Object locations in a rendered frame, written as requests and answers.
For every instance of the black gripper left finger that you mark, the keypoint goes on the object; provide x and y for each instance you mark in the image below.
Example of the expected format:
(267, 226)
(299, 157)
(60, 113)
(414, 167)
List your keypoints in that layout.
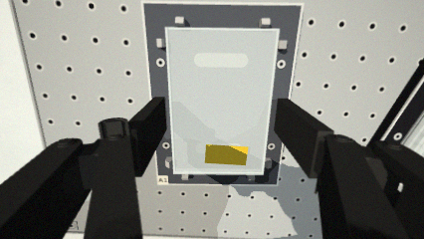
(34, 205)

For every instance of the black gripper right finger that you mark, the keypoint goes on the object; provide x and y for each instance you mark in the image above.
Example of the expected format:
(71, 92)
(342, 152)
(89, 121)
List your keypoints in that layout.
(352, 204)

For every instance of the white multi-well plate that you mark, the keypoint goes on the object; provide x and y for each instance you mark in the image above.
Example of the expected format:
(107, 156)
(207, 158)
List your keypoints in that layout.
(415, 137)

